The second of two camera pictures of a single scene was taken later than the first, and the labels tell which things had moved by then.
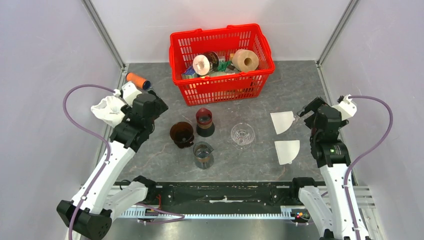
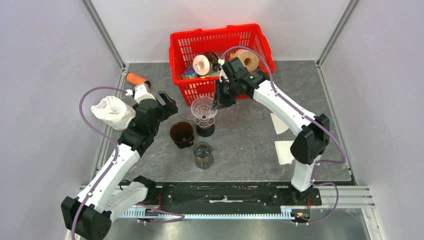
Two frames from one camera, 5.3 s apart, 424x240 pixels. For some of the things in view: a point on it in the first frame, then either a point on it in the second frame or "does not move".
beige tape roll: (245, 60) does not move
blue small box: (189, 73) does not move
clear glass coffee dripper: (242, 135) -> (203, 111)
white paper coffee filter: (287, 150) does not move
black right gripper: (313, 105) -> (220, 100)
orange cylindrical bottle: (139, 81) does not move
